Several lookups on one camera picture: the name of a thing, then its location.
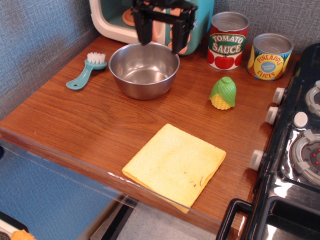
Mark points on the white stove knob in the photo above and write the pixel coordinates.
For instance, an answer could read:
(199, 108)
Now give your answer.
(278, 95)
(271, 115)
(256, 159)

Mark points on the pineapple slices can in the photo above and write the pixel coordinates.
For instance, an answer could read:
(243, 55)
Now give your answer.
(269, 56)

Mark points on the grey stove burner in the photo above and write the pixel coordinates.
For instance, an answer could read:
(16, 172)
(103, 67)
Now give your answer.
(312, 106)
(305, 156)

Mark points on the black toy stove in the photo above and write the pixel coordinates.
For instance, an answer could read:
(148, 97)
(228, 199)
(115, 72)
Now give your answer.
(286, 206)

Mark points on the teal dish brush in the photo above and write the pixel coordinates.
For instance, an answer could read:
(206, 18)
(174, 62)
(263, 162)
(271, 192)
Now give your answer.
(95, 61)

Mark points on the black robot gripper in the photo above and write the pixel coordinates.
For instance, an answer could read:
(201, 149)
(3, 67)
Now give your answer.
(179, 13)

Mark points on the yellow folded cloth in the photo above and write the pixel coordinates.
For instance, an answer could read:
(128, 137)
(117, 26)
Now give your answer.
(175, 165)

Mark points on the teal toy microwave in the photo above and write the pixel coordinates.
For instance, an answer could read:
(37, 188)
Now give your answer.
(107, 19)

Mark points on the toy corn cob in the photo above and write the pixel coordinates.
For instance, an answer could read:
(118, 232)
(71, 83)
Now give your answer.
(223, 94)

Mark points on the grey front stove burner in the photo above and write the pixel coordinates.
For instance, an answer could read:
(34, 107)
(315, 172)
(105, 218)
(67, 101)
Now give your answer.
(305, 156)

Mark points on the orange fuzzy object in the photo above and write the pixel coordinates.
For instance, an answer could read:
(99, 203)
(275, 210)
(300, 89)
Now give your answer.
(22, 235)

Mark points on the grey rear stove burner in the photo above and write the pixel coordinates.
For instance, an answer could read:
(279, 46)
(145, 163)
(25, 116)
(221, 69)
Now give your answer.
(312, 106)

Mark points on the stainless steel pot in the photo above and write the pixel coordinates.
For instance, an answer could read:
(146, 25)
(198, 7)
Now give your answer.
(144, 72)

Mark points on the tomato sauce can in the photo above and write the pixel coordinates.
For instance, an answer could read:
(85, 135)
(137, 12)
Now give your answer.
(226, 41)

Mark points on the white stove button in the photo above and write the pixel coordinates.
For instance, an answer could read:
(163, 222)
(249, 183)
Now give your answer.
(300, 119)

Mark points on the orange microwave turntable plate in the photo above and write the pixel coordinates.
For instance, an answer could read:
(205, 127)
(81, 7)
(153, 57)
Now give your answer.
(128, 18)

